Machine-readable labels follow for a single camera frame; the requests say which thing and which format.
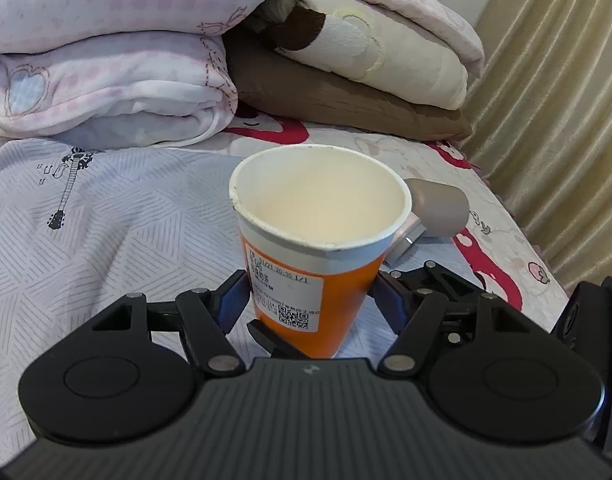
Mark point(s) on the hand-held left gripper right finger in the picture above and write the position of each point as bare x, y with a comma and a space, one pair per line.
389, 305

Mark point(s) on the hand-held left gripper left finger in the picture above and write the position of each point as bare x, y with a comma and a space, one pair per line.
233, 301

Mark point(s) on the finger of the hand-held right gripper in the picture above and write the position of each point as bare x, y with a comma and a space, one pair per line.
448, 277

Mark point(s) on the orange paper cup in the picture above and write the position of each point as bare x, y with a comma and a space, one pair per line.
306, 280

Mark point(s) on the beige curtain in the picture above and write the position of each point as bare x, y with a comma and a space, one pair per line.
561, 110

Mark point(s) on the brown folded blanket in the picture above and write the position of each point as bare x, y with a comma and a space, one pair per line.
331, 97

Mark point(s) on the cream plush blanket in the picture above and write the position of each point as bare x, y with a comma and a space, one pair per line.
386, 35

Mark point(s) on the pink white folded quilt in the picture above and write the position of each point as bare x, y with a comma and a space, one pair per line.
100, 45

